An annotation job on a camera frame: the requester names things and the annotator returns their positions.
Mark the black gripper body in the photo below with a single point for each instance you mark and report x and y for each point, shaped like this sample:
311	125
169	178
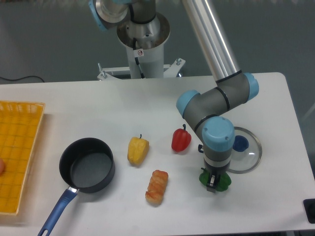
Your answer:
216	162

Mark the yellow woven basket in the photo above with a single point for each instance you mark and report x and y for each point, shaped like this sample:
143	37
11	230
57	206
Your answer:
20	122

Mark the orange toy shrimp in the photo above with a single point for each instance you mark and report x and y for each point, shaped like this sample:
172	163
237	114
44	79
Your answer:
157	187

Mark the black saucepan with blue handle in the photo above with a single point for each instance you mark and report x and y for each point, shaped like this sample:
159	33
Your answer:
86	165

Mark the yellow bell pepper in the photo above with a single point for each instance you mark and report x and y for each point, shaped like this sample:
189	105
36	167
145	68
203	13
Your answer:
138	149

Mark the red bell pepper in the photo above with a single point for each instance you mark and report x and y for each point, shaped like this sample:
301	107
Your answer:
181	139

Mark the black device at table edge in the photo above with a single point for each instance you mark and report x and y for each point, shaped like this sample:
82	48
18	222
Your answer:
309	206

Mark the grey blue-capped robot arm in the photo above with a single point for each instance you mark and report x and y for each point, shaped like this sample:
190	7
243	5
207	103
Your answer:
202	111

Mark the green bell pepper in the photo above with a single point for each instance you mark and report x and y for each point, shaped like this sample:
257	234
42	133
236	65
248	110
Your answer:
225	180

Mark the glass lid with blue knob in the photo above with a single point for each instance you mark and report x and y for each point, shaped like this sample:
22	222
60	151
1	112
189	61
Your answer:
246	152

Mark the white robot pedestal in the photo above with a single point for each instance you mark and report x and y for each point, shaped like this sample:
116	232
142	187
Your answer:
144	44

